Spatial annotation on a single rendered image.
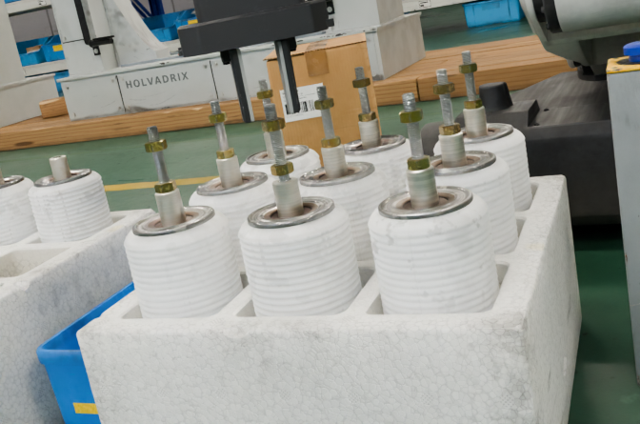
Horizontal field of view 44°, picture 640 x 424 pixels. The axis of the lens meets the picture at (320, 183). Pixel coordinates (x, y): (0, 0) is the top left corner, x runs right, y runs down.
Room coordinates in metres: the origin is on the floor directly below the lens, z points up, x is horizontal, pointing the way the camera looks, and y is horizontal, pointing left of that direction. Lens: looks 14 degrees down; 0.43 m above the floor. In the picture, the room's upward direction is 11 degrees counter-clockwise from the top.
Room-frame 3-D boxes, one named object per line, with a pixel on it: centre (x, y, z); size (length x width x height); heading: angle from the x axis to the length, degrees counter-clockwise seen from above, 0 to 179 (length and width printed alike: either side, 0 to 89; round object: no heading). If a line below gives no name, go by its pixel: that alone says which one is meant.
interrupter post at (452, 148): (0.72, -0.13, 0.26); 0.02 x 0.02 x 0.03
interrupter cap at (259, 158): (0.92, 0.04, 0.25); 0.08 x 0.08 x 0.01
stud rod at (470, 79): (0.82, -0.17, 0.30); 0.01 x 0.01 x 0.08
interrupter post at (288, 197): (0.66, 0.03, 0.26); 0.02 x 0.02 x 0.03
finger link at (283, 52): (0.66, 0.01, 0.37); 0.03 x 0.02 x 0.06; 6
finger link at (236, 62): (0.65, 0.05, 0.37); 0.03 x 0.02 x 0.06; 6
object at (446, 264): (0.61, -0.08, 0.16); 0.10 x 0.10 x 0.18
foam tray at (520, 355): (0.76, -0.02, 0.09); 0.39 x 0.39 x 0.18; 66
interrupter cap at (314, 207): (0.66, 0.03, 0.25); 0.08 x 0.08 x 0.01
